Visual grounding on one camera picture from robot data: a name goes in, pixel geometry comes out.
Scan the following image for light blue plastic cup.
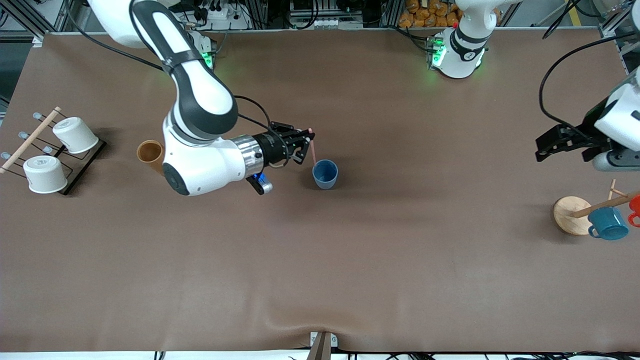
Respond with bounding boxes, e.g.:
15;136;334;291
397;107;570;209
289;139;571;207
312;159;339;190

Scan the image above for brown wooden cup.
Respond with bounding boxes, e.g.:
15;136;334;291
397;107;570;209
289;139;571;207
136;140;167;176

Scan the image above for white paper cup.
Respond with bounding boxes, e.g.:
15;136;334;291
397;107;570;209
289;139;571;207
52;116;100;154
23;155;69;194

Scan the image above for wooden mug tree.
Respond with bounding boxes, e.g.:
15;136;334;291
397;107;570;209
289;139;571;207
553;179;640;237

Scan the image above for teal enamel mug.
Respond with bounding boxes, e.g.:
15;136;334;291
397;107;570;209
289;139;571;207
587;206;630;241

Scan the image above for white connector strip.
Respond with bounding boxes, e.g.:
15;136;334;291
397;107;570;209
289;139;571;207
310;17;351;29

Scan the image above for white power strip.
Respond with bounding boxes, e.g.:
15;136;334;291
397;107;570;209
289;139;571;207
192;0;251;31

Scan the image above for bag of orange items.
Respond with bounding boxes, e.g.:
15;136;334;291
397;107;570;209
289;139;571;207
398;0;502;29

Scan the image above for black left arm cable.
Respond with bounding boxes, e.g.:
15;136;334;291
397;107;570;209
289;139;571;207
538;32;640;141

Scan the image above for aluminium frame post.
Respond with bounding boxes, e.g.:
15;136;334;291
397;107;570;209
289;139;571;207
0;0;76;47
597;0;640;41

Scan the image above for black wire cup rack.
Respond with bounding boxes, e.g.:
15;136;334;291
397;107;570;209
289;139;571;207
0;106;107;196

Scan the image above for metal table edge bracket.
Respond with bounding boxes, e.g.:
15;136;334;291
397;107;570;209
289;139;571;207
309;331;339;360

